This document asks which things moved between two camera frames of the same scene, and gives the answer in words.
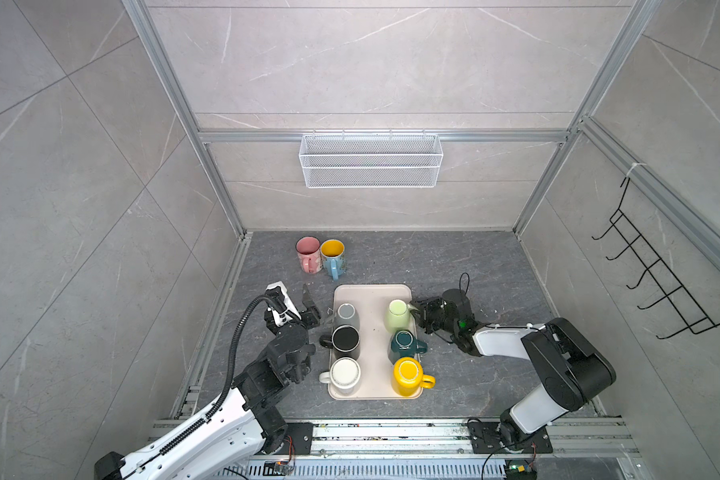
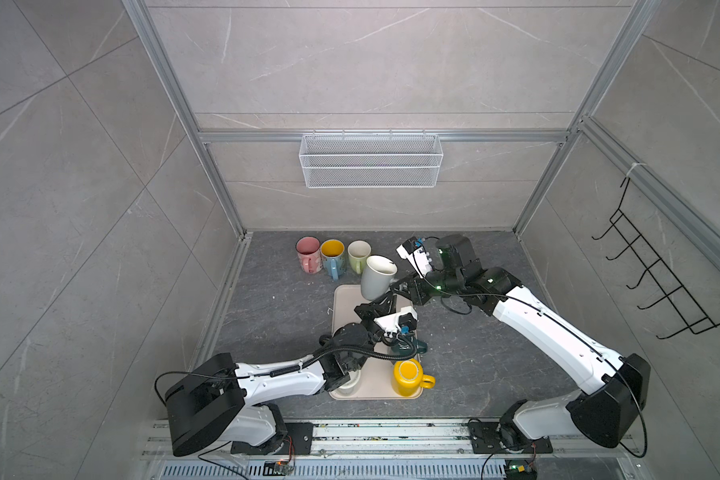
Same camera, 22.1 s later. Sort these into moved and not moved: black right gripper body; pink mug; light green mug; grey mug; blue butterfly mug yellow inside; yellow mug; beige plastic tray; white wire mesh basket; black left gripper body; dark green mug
Moved: grey mug; black left gripper body; light green mug; black right gripper body
Not moved: dark green mug; yellow mug; white wire mesh basket; blue butterfly mug yellow inside; beige plastic tray; pink mug
